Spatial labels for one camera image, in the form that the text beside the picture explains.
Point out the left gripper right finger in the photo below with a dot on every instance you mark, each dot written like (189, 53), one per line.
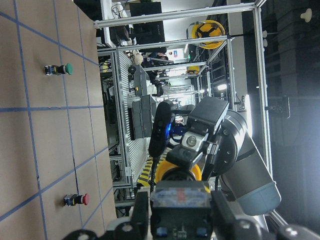
(225, 224)

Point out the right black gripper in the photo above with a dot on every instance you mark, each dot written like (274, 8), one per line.
(214, 132)

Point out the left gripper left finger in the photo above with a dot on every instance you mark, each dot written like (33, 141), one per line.
(140, 216)

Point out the yellow push button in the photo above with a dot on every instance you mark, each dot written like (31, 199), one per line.
(180, 204)

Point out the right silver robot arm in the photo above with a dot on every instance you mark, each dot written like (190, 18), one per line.
(250, 182)

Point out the red push button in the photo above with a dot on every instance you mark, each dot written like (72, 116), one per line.
(76, 199)

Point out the green push button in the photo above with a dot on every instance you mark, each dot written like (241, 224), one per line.
(58, 69)

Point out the yellow hard hat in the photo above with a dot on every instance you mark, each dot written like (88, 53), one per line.
(206, 29)

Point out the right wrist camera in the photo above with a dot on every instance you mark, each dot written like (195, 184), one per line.
(163, 120)

